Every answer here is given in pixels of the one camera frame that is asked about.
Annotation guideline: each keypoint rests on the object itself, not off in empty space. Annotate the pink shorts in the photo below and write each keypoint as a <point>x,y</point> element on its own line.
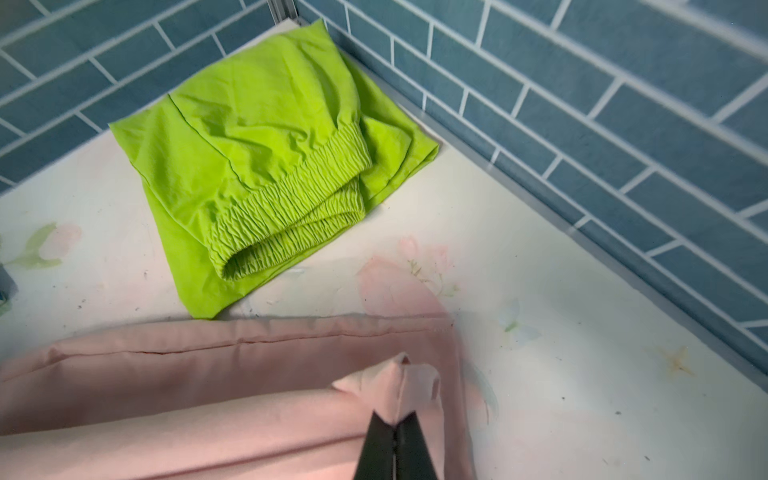
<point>286,398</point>

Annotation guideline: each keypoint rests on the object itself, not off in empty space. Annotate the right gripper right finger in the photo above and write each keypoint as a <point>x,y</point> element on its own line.
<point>412,460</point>

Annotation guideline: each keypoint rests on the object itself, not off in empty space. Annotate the lime green shorts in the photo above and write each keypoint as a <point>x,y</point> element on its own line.
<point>261,159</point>

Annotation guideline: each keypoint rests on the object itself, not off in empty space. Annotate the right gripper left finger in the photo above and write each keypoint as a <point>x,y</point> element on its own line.
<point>377,457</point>

